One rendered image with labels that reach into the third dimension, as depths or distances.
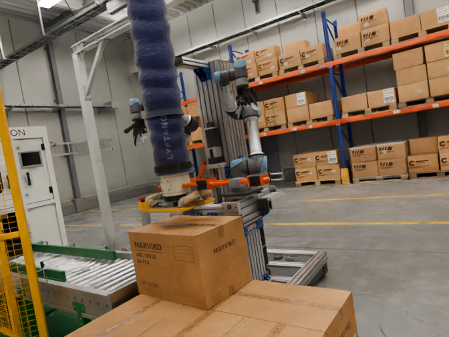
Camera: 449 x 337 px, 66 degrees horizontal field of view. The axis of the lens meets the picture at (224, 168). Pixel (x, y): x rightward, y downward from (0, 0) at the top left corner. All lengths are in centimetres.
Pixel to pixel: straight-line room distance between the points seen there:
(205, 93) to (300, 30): 836
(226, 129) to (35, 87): 1027
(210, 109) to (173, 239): 118
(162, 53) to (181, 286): 130
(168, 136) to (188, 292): 87
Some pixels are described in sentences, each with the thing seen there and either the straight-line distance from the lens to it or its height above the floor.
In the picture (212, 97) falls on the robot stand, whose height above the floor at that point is 176.
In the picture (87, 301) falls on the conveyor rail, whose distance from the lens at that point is 253.
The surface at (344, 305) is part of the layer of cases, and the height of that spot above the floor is 53.
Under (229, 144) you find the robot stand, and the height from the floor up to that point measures 138.
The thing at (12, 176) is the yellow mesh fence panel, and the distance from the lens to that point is 281.
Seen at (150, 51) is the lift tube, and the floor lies 196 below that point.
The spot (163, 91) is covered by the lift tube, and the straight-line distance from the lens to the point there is 202.
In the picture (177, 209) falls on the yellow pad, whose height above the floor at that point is 107.
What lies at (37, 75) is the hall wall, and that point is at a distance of 1264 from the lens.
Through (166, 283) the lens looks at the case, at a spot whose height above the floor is 65.
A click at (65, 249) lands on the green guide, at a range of 383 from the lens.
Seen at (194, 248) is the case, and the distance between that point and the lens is 183.
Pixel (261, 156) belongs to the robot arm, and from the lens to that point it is 242.
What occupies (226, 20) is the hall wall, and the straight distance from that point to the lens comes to 1222.
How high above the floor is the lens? 137
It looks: 3 degrees down
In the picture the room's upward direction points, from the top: 9 degrees counter-clockwise
